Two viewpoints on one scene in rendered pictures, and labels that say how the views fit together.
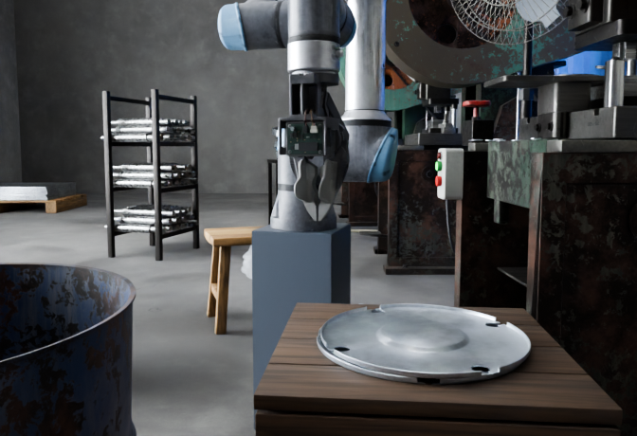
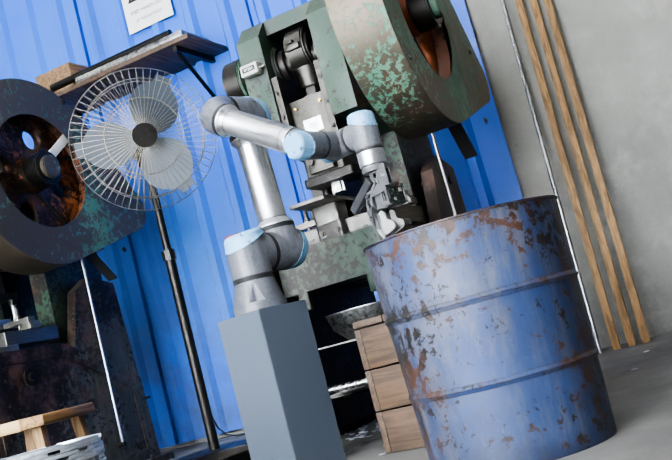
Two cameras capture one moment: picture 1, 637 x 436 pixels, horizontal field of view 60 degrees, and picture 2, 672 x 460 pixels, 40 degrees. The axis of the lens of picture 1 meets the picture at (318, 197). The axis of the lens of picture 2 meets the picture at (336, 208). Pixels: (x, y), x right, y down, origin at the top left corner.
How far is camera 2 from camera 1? 2.27 m
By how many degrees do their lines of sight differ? 65
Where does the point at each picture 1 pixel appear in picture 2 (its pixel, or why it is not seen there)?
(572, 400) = not seen: hidden behind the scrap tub
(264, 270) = (274, 338)
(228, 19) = (307, 139)
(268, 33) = (325, 148)
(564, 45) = (127, 223)
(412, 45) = (12, 224)
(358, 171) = (294, 256)
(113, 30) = not seen: outside the picture
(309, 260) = (298, 321)
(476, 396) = not seen: hidden behind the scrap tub
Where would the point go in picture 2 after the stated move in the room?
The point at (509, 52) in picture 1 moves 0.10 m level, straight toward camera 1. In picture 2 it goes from (91, 230) to (102, 224)
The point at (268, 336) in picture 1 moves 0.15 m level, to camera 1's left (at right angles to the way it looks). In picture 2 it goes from (289, 390) to (259, 400)
